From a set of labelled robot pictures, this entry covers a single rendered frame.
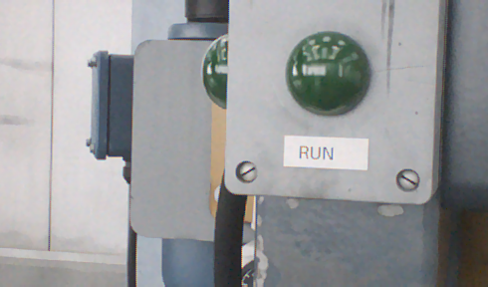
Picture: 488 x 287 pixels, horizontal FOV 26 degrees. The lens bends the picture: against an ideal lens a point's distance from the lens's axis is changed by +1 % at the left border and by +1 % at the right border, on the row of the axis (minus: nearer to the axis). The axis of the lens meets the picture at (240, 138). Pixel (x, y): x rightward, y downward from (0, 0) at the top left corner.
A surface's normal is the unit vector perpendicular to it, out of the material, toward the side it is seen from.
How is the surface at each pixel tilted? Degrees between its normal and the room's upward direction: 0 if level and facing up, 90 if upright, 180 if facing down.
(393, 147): 90
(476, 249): 90
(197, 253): 91
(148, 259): 88
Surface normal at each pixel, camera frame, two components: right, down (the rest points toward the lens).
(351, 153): -0.25, 0.04
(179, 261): -0.73, 0.04
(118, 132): 0.20, 0.06
